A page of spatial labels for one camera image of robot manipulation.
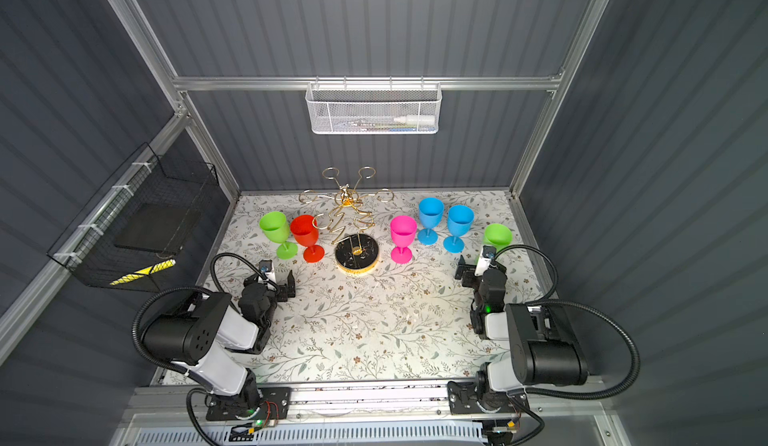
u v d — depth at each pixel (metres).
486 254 0.78
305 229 0.89
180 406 0.77
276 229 0.89
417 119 0.87
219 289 0.71
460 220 0.93
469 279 0.83
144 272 0.66
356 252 1.00
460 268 0.85
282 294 0.84
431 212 0.98
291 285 0.87
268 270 0.80
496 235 0.90
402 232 0.91
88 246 0.62
